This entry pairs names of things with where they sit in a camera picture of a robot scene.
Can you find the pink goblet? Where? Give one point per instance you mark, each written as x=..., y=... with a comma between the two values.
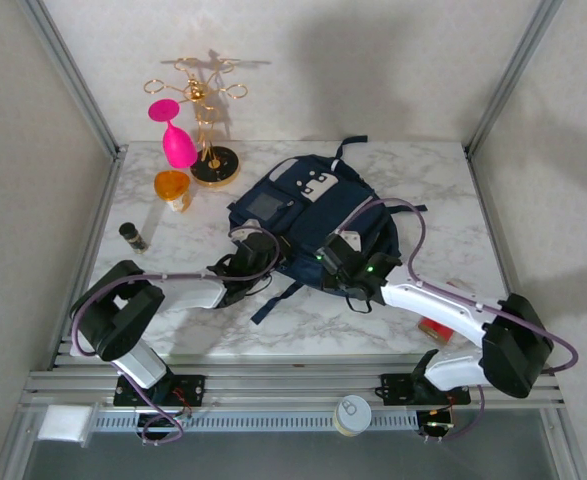
x=179, y=145

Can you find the small black bottle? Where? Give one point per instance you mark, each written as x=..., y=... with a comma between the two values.
x=132, y=235

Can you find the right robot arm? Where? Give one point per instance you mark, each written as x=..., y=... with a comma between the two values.
x=438, y=310

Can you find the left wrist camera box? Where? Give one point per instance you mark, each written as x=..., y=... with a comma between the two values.
x=245, y=234

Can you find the aluminium mounting rail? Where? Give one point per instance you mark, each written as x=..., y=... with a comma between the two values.
x=293, y=385

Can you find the aluminium frame post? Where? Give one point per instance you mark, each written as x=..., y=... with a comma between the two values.
x=73, y=75
x=513, y=75

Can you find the red carton box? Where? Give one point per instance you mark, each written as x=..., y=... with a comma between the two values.
x=433, y=330

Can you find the white foam pad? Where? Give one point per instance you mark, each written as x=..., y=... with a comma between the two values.
x=65, y=424

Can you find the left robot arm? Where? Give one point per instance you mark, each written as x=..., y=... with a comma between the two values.
x=183, y=292

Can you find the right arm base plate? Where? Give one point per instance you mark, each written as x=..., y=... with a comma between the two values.
x=398, y=390

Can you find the aluminium side rail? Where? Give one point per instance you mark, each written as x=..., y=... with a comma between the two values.
x=100, y=215
x=488, y=215

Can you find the orange plastic cup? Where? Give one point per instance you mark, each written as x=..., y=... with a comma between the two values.
x=172, y=184

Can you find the navy blue backpack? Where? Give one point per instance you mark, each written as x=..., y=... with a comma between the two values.
x=313, y=215

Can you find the tin can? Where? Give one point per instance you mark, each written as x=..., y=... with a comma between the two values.
x=353, y=412

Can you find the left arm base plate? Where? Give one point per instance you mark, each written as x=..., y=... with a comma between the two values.
x=188, y=390

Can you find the small LED circuit board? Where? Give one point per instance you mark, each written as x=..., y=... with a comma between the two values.
x=435, y=425
x=163, y=425

